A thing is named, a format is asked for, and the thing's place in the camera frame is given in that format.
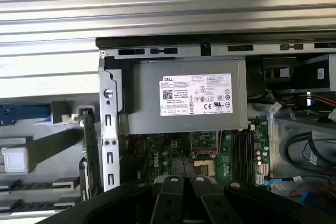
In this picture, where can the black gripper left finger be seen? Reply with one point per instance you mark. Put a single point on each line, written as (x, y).
(170, 203)

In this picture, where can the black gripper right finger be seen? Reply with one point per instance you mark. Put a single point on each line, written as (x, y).
(215, 208)

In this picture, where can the blue RAM stick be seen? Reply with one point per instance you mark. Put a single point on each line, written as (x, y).
(31, 185)
(31, 206)

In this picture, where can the black motherboard RAM slot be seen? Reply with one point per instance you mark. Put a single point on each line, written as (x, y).
(251, 155)
(246, 155)
(240, 155)
(235, 155)

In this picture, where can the CPU socket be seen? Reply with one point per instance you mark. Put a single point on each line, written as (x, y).
(202, 167)

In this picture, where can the green motherboard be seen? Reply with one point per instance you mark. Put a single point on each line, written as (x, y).
(160, 153)

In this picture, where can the graphics card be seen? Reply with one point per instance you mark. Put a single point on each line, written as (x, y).
(90, 150)

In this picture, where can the grey power supply unit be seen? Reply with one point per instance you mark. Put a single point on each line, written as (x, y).
(147, 95)

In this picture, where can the grey plastic parts rack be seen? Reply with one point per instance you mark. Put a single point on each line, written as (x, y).
(39, 195)

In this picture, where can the black open PC case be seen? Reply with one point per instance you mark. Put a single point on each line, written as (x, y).
(191, 53)

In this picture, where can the silver CPU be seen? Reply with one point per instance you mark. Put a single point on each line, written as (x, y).
(15, 159)

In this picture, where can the hard disk in blue carrier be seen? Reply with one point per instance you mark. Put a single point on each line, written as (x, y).
(26, 113)

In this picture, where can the metal socket cover frame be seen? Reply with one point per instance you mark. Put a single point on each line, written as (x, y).
(195, 153)

